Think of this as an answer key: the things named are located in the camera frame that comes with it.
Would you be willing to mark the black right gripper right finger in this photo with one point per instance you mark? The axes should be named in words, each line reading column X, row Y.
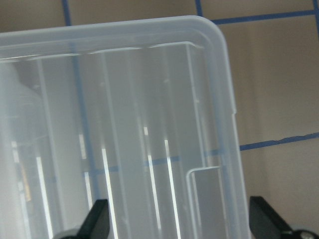
column 266, row 223

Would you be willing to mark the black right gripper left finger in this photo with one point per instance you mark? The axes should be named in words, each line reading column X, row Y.
column 95, row 226

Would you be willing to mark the clear plastic box lid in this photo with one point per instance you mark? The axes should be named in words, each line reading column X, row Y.
column 141, row 113

